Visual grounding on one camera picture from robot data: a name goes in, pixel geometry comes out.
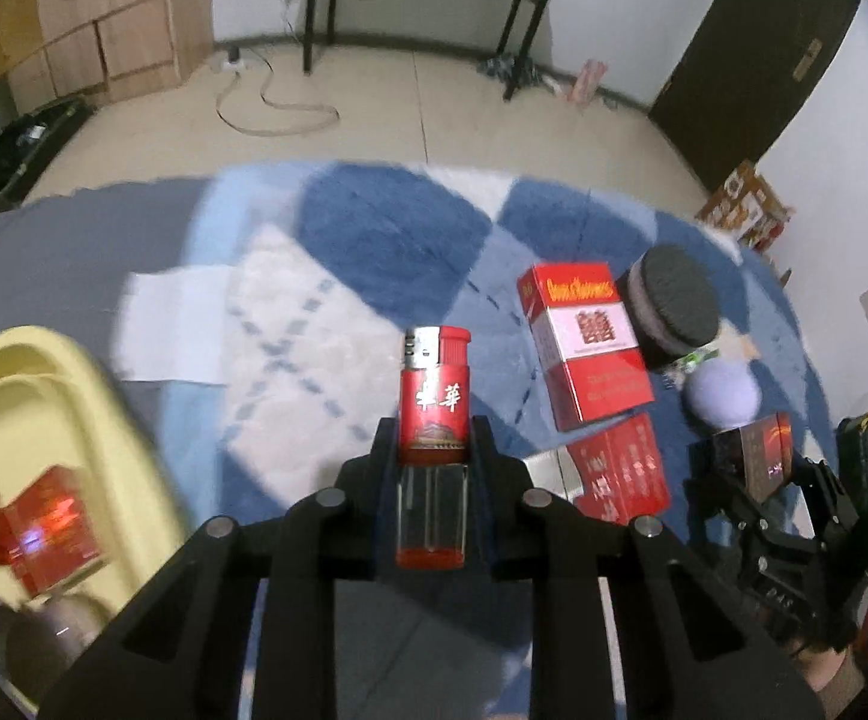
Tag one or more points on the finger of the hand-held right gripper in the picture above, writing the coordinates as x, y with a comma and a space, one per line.
827, 484
737, 510

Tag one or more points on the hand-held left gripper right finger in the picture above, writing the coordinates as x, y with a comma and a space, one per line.
497, 484

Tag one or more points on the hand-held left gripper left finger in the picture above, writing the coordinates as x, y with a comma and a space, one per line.
370, 484

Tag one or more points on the dark red-orange box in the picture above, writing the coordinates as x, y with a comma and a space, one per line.
760, 450

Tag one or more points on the red lighter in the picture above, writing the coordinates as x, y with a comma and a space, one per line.
434, 405

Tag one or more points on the purple ball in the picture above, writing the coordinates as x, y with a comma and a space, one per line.
722, 394

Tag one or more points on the red cigarette pack silver flap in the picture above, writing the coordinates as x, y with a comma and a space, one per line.
621, 472

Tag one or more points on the red cigarette pack white label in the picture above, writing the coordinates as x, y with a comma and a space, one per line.
591, 345

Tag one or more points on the black foam cylinder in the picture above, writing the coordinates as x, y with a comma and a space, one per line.
677, 307

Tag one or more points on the yellow plastic basin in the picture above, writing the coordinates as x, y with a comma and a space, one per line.
44, 360

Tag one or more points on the person's right forearm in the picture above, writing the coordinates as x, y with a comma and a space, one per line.
831, 671

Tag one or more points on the green white small packet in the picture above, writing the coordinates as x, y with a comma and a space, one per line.
696, 364

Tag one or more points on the blue checkered blanket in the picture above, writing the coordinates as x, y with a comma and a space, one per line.
404, 240

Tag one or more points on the white cloth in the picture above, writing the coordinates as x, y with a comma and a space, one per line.
171, 322

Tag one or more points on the colourful cardboard box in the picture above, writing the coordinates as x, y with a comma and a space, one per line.
745, 202

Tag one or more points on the grey round foam piece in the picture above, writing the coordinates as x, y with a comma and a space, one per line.
36, 634

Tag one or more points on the grey bed sheet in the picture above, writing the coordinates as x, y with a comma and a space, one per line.
44, 262

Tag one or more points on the pink packet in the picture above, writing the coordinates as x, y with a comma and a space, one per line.
587, 82

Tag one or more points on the dark door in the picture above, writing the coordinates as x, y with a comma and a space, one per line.
756, 52

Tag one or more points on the black case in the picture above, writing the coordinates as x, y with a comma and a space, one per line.
21, 150

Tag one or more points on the wooden wardrobe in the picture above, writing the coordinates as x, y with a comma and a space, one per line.
104, 15

